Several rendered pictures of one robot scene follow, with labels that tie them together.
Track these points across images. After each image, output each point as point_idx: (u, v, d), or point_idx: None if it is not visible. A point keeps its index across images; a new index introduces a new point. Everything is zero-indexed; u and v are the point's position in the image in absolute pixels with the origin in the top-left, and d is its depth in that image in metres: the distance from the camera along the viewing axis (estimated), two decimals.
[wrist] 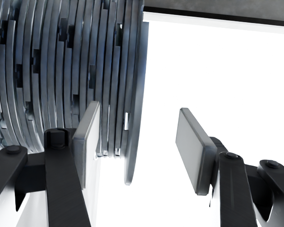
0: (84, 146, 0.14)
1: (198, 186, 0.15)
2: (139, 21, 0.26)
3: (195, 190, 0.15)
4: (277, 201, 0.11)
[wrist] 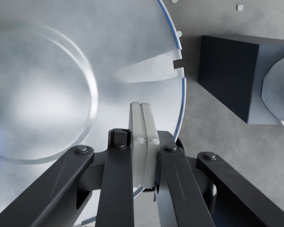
0: (142, 145, 0.14)
1: (143, 179, 0.15)
2: (161, 66, 0.25)
3: (140, 183, 0.15)
4: (221, 193, 0.11)
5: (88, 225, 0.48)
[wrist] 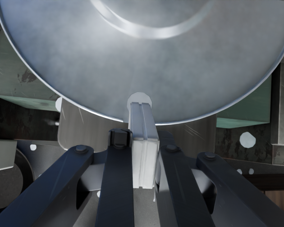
0: (142, 145, 0.14)
1: (143, 179, 0.15)
2: (139, 102, 0.24)
3: (140, 183, 0.15)
4: (221, 193, 0.11)
5: None
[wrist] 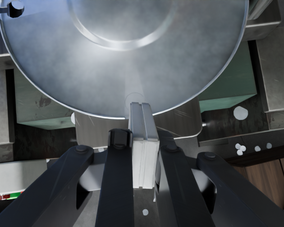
0: (142, 145, 0.14)
1: (143, 179, 0.15)
2: None
3: (140, 183, 0.15)
4: (221, 193, 0.11)
5: None
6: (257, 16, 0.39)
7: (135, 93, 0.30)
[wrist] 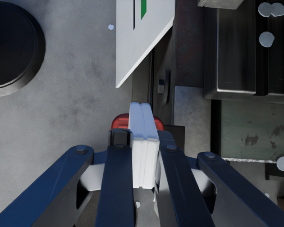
0: (142, 145, 0.14)
1: (143, 179, 0.15)
2: None
3: (140, 183, 0.15)
4: (221, 193, 0.11)
5: None
6: None
7: None
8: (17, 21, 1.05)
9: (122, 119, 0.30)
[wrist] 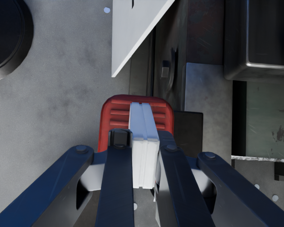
0: (142, 145, 0.14)
1: (143, 179, 0.15)
2: None
3: (141, 183, 0.15)
4: (221, 193, 0.11)
5: None
6: None
7: None
8: (2, 1, 0.94)
9: (116, 101, 0.22)
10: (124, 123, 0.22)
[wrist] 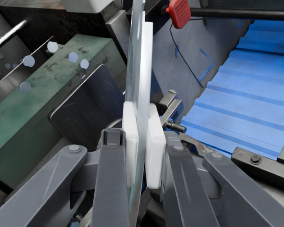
0: (135, 145, 0.14)
1: (149, 179, 0.15)
2: None
3: (147, 183, 0.15)
4: (226, 193, 0.11)
5: None
6: None
7: None
8: None
9: (189, 17, 0.67)
10: (186, 13, 0.65)
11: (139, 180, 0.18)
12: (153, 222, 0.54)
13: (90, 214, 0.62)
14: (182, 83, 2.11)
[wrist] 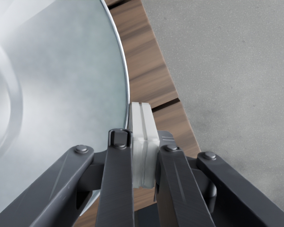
0: (142, 145, 0.14)
1: (143, 179, 0.15)
2: None
3: (140, 183, 0.15)
4: (221, 193, 0.11)
5: None
6: None
7: None
8: None
9: None
10: None
11: (129, 104, 0.20)
12: None
13: None
14: None
